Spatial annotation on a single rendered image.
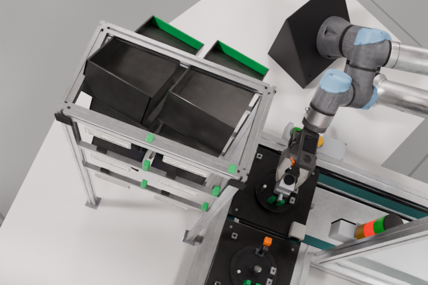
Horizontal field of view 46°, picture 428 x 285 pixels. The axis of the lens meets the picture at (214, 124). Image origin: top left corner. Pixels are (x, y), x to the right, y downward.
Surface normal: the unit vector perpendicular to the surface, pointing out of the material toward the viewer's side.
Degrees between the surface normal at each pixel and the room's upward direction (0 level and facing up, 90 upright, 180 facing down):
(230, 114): 25
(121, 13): 0
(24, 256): 0
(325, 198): 0
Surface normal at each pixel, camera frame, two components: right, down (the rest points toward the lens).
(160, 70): 0.34, -0.65
